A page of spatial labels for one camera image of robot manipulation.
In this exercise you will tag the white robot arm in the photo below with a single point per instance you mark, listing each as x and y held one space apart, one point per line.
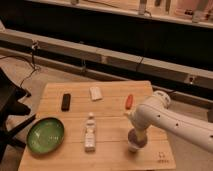
154 111

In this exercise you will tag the green bowl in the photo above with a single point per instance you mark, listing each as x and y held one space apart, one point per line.
45 136

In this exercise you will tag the black rectangular block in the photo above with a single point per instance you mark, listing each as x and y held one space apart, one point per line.
66 102

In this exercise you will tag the orange carrot toy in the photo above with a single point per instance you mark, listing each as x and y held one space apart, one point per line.
129 102

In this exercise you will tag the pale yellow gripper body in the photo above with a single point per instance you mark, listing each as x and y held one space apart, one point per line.
141 135

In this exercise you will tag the black chair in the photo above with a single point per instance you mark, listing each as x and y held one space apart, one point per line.
10 94

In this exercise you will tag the clear plastic bottle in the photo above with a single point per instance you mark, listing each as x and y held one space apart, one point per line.
90 133

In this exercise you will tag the white rectangular block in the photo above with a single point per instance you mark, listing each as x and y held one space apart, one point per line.
95 93

